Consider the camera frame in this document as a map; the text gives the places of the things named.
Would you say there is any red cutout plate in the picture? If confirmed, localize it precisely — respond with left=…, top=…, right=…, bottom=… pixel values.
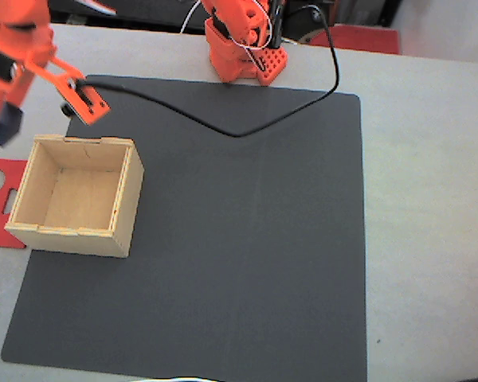
left=0, top=158, right=29, bottom=250

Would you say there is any dark grey mat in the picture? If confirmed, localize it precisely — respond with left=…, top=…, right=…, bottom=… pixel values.
left=0, top=74, right=368, bottom=382

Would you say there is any orange camera mount with camera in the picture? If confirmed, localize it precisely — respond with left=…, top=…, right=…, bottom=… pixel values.
left=25, top=55, right=112, bottom=127

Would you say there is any black background equipment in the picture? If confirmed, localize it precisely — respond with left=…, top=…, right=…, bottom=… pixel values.
left=47, top=0, right=208, bottom=29

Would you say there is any black camera cable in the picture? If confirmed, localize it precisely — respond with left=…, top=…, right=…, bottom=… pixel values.
left=77, top=4, right=341, bottom=138

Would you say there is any red flat plate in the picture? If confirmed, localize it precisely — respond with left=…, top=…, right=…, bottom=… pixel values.
left=308, top=24, right=402, bottom=55

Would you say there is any wooden box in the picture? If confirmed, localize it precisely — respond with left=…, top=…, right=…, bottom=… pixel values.
left=4, top=134, right=145, bottom=259

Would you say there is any blue cube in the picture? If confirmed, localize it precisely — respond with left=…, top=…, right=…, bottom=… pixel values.
left=0, top=102, right=25, bottom=147

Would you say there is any white wire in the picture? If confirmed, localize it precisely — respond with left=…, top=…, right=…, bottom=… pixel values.
left=229, top=0, right=273, bottom=52
left=179, top=2, right=202, bottom=35

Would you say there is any white cable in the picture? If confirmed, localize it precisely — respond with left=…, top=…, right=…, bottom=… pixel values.
left=129, top=375, right=224, bottom=382

